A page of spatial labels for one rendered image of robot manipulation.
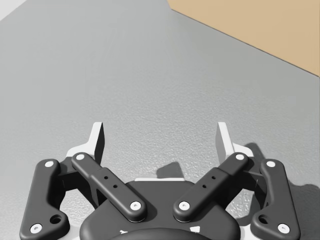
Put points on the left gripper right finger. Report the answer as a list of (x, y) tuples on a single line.
[(212, 183)]

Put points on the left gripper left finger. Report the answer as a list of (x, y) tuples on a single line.
[(110, 186)]

